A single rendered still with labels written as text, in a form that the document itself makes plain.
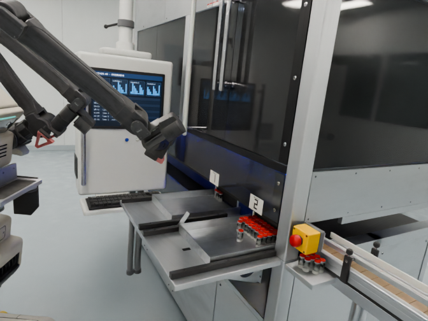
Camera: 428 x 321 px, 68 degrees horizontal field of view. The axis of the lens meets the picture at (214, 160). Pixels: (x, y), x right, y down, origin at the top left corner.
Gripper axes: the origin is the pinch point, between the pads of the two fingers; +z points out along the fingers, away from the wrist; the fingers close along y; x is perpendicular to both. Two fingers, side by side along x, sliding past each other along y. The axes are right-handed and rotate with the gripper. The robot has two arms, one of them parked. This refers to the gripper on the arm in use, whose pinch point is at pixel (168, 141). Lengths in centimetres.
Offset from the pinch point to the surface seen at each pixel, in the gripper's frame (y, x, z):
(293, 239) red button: 6, 52, -8
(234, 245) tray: 21.8, 39.5, 7.5
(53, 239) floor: 147, -80, 148
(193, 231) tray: 27.6, 23.7, 13.7
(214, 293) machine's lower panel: 59, 48, 42
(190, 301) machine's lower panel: 82, 42, 66
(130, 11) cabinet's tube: -41, -64, 55
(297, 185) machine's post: -9.6, 45.2, -3.2
